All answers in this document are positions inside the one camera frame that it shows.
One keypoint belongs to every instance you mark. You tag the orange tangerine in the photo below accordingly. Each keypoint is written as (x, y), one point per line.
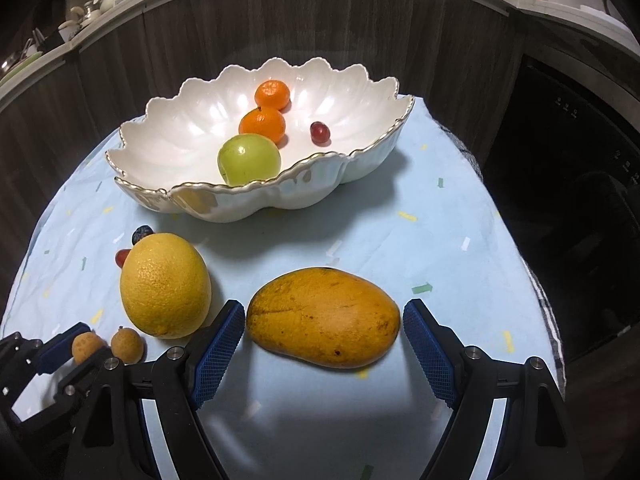
(262, 125)
(272, 95)

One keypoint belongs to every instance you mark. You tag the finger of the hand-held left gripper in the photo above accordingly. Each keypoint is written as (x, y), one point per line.
(52, 350)
(75, 379)

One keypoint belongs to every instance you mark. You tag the dark wood base cabinet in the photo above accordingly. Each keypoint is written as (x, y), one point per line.
(200, 25)

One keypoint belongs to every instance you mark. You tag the yellow mango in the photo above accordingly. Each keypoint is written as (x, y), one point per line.
(325, 317)

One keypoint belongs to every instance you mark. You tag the light blue confetti cloth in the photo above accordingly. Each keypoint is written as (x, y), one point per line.
(350, 240)

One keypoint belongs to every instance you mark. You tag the white scalloped ceramic bowl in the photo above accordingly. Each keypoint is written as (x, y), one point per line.
(190, 125)

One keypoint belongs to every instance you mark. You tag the dark blueberry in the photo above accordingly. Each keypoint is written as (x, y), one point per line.
(141, 234)

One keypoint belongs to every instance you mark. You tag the red grape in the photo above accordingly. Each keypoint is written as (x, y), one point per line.
(121, 257)
(320, 131)

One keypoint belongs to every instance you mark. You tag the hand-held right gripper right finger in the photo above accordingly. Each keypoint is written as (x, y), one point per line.
(430, 355)

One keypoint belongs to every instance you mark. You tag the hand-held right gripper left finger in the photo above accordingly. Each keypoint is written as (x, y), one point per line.
(220, 355)

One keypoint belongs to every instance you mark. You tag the green apple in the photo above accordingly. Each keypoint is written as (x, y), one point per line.
(247, 160)

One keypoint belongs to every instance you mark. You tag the large yellow citrus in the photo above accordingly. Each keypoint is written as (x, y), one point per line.
(165, 285)

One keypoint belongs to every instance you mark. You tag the black built-in dishwasher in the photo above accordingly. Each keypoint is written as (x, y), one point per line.
(575, 160)

